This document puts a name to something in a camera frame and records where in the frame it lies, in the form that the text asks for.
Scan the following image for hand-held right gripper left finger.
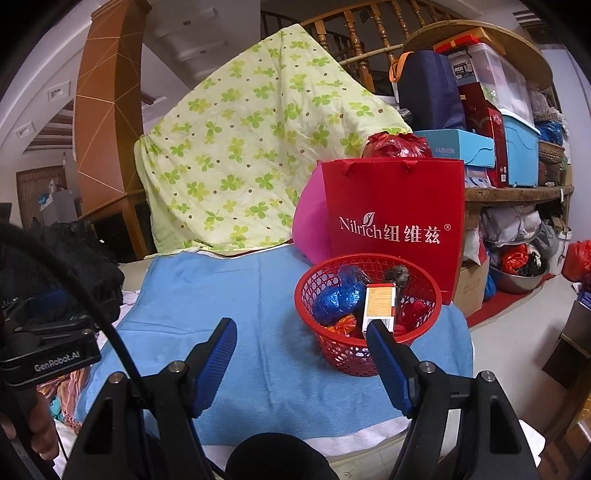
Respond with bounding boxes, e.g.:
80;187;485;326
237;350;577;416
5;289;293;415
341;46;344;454
62;318;238;480

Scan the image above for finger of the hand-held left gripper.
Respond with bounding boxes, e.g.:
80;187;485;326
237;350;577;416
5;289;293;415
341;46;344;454
25;286;77;315

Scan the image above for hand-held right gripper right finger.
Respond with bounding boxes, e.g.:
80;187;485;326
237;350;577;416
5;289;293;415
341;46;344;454
366;319;539;480

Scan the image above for red plastic mesh basket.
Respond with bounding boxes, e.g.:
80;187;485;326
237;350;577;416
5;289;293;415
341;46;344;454
294;254;443;377

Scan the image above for red plastic wrapper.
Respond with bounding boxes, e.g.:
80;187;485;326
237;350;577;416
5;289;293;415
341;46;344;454
397;298;432;335

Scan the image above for orange wrapper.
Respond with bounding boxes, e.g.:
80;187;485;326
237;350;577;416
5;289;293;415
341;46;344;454
325;316;358;337

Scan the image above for small orange white carton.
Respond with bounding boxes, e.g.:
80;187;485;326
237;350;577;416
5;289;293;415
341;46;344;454
361;284;398;334

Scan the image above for blue plastic wrapper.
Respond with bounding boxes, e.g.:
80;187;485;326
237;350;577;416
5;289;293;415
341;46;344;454
313;265;370;326

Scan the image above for black wrapper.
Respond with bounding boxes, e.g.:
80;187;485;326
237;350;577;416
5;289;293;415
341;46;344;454
383;265;411;296

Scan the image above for person's left hand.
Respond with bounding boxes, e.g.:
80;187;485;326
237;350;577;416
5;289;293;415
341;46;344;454
0;392;61;467

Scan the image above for pink orange patterned cloth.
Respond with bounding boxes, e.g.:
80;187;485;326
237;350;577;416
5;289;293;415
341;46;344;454
37;369;89;432

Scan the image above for black fluffy cloth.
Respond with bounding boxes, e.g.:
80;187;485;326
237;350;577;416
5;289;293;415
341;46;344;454
28;220;126;324

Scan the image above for blue towel blanket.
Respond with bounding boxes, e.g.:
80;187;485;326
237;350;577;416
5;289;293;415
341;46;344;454
76;247;476;450

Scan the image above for grey cabinet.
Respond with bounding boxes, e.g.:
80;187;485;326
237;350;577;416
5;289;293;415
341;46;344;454
39;180;81;227

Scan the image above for brown wooden door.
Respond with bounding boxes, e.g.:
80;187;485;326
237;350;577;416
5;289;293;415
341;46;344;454
16;166;68;227

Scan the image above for person's dark trousers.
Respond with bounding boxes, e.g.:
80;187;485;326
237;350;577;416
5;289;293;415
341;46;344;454
225;431;338;480

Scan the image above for brown cardboard box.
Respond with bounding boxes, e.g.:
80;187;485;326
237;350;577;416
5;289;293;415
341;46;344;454
455;256;491;319

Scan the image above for red floor mat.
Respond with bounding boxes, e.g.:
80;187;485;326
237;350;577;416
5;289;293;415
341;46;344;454
466;272;557;328

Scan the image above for metal basin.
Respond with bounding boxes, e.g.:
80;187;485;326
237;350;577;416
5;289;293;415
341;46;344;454
490;258;550;295

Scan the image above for pink pillow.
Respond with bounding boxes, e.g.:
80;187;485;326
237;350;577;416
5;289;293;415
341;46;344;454
292;178;333;266

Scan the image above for small red plastic bag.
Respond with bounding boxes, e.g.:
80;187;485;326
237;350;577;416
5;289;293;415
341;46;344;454
501;244;529;275

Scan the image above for red paper gift bag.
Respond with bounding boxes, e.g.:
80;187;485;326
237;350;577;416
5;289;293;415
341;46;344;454
321;158;466;305

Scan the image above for dark wooden cabinet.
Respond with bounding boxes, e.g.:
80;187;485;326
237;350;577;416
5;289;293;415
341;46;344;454
540;300;591;480

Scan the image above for white plastic bags bundle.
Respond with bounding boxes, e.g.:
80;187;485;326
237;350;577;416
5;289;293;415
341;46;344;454
480;205;543;247

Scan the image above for orange wooden column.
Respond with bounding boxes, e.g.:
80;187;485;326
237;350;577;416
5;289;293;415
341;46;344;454
74;0;153;259

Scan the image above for round wooden table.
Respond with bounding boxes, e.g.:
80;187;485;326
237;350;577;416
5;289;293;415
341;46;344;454
464;185;575;232

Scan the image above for large red plastic bag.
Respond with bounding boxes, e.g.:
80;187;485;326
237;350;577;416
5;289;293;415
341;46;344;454
561;240;591;282

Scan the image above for red plastic bag in gift bag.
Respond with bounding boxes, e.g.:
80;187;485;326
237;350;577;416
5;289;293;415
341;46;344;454
361;131;434;160

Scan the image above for green clover print blanket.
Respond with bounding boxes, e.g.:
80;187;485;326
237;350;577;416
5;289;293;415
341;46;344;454
135;25;414;259

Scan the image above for light blue shoebox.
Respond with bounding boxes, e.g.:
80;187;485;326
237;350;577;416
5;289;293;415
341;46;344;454
413;129;496;167

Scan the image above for blue plastic storage bin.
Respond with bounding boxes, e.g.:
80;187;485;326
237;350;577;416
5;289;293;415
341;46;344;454
501;108;542;188

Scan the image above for dark red carton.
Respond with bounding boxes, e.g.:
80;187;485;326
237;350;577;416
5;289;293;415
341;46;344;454
462;85;509;188

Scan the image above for brown wicker basket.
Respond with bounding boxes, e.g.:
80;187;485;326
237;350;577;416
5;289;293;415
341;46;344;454
538;141;566;162

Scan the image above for clear plastic storage box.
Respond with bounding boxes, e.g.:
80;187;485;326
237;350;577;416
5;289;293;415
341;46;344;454
448;44;536;125

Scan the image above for wooden stair railing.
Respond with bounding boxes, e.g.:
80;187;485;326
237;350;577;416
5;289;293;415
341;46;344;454
261;0;462;93

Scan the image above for flat red orange box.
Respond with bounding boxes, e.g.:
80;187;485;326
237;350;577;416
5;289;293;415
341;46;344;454
434;28;490;55

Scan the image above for round wooden tabletop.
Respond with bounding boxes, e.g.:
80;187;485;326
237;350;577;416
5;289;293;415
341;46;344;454
402;21;555;90

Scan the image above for thick black cable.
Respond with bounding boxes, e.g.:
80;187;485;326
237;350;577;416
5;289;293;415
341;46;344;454
0;222;227;480

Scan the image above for navy bag with orange handle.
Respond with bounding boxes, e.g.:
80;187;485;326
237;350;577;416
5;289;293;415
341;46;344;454
390;50;467;132

